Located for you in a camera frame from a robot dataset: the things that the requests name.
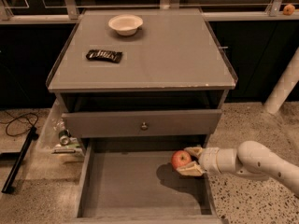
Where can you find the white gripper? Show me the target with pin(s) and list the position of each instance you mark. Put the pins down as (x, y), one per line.
(208, 160)

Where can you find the red apple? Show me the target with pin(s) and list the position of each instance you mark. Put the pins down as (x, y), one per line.
(180, 158)

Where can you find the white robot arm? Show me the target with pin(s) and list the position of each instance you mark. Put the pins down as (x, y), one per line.
(251, 160)

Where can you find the brass drawer knob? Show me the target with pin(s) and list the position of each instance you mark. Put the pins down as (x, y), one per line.
(144, 126)

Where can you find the grey drawer cabinet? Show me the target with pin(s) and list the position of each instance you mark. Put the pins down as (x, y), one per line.
(172, 62)

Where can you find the open grey middle drawer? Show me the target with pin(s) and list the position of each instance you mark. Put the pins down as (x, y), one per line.
(132, 181)

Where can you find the grey top drawer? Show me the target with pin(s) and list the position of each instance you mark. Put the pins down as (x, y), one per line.
(127, 124)

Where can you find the white table leg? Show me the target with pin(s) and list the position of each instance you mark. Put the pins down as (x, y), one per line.
(285, 85)

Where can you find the green soda can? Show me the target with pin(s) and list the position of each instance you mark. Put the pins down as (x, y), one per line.
(64, 137)

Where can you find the black candy bar wrapper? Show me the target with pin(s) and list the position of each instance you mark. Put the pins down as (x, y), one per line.
(104, 55)

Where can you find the clear plastic bin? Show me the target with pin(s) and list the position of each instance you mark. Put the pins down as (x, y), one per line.
(48, 144)

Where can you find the white paper bowl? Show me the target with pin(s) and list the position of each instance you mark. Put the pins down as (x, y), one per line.
(125, 24)

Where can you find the metal window railing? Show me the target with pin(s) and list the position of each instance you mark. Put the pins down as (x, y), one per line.
(71, 11)

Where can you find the black floor stand bar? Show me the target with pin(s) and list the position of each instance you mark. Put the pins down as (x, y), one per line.
(32, 135)

